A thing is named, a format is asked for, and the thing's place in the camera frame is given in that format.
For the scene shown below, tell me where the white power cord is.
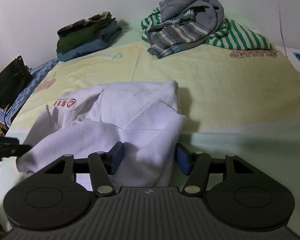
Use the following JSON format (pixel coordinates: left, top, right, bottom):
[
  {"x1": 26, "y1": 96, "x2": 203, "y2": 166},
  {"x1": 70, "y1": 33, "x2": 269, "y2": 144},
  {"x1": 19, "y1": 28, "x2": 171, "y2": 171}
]
[{"x1": 276, "y1": 0, "x2": 288, "y2": 57}]

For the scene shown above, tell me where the white side desk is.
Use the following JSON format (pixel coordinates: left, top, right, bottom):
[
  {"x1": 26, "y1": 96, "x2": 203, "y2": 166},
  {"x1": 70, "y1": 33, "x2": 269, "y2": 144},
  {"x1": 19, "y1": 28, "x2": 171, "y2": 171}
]
[{"x1": 276, "y1": 46, "x2": 300, "y2": 73}]

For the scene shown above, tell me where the grey blue striped sweater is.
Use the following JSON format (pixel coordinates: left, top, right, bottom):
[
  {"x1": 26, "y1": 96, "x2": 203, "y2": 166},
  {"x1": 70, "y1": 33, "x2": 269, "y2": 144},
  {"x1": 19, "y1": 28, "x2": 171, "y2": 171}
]
[{"x1": 147, "y1": 8, "x2": 218, "y2": 59}]

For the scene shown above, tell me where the white t-shirt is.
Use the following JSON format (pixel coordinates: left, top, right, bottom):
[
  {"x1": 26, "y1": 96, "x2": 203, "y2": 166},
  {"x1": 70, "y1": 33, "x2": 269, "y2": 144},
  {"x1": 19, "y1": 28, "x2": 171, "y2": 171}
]
[{"x1": 16, "y1": 80, "x2": 186, "y2": 187}]

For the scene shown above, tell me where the green white striped shirt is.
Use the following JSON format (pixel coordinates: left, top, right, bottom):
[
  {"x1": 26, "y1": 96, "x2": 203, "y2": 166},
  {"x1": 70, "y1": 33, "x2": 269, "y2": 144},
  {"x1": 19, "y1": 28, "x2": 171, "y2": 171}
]
[{"x1": 140, "y1": 7, "x2": 273, "y2": 50}]

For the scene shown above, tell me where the black bag at left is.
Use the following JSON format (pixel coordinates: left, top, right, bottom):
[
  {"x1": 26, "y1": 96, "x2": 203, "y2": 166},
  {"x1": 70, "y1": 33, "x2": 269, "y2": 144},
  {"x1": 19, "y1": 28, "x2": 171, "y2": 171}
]
[{"x1": 0, "y1": 55, "x2": 32, "y2": 135}]

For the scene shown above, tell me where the yellow green baby blanket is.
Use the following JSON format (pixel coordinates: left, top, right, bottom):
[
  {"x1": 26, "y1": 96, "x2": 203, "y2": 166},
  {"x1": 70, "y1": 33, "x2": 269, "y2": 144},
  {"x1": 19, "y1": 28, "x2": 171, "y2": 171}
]
[{"x1": 8, "y1": 27, "x2": 300, "y2": 236}]

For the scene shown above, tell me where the blue white checkered cloth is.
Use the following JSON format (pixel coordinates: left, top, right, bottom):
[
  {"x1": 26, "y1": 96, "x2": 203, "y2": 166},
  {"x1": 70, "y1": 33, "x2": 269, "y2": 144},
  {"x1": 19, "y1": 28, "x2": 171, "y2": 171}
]
[{"x1": 0, "y1": 58, "x2": 59, "y2": 127}]

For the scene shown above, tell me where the grey fleece garment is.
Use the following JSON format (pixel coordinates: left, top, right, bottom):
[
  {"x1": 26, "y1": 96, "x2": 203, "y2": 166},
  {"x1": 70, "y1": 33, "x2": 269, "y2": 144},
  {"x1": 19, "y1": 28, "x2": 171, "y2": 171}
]
[{"x1": 159, "y1": 0, "x2": 224, "y2": 34}]

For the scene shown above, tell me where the folded dark green garment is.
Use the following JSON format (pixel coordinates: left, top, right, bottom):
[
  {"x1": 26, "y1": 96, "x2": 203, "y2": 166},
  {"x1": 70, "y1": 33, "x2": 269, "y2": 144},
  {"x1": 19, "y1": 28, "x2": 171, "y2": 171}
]
[{"x1": 56, "y1": 20, "x2": 117, "y2": 53}]

